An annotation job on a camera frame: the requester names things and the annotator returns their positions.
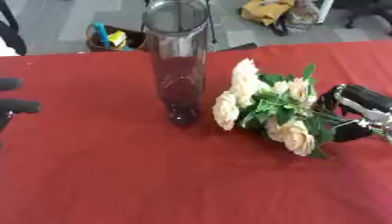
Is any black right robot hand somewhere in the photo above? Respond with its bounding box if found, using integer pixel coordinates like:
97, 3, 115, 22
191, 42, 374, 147
313, 83, 392, 144

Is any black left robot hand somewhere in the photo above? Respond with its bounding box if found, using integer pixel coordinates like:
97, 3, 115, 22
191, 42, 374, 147
0, 77, 43, 150

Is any cream artificial rose bouquet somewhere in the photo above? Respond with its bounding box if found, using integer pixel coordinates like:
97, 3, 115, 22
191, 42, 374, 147
211, 57, 345, 159

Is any tall clear glass vase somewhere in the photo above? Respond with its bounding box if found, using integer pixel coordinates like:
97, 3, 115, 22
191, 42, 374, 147
141, 0, 212, 127

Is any black chair base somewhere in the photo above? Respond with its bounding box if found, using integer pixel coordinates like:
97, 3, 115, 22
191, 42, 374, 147
333, 0, 392, 30

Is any blue stick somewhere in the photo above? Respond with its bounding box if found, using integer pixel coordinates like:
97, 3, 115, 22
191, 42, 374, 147
92, 22, 114, 50

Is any brown round basket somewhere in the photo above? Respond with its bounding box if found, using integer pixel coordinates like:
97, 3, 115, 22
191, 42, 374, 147
84, 23, 151, 53

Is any yellow packet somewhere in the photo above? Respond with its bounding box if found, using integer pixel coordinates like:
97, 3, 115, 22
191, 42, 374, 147
105, 30, 129, 49

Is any yellow bag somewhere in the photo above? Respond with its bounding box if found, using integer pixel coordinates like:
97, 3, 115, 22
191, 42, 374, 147
239, 0, 298, 26

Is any black tripod stand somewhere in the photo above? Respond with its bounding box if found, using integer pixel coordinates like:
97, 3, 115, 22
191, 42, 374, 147
203, 0, 220, 45

